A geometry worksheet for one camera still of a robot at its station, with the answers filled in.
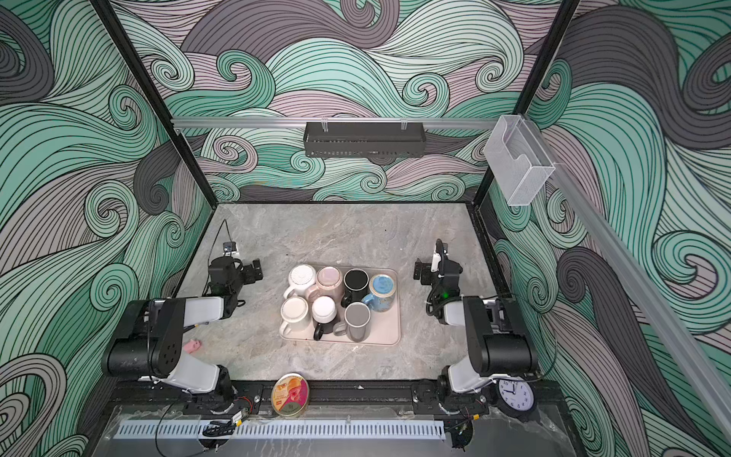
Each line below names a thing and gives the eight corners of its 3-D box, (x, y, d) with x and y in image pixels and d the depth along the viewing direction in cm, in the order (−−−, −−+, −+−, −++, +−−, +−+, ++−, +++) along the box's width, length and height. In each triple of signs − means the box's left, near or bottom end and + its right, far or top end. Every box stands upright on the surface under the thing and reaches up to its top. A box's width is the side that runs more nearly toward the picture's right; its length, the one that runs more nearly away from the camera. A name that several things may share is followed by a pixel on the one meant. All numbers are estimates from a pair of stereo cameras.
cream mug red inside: (283, 338, 86) (277, 328, 79) (288, 307, 92) (283, 296, 86) (308, 338, 86) (304, 328, 79) (312, 307, 92) (309, 296, 86)
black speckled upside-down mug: (343, 312, 91) (341, 298, 83) (344, 283, 98) (342, 268, 90) (368, 312, 91) (369, 298, 83) (367, 283, 98) (368, 268, 90)
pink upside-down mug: (310, 309, 92) (305, 292, 83) (313, 284, 98) (309, 265, 89) (343, 309, 92) (341, 292, 83) (344, 284, 98) (342, 265, 89)
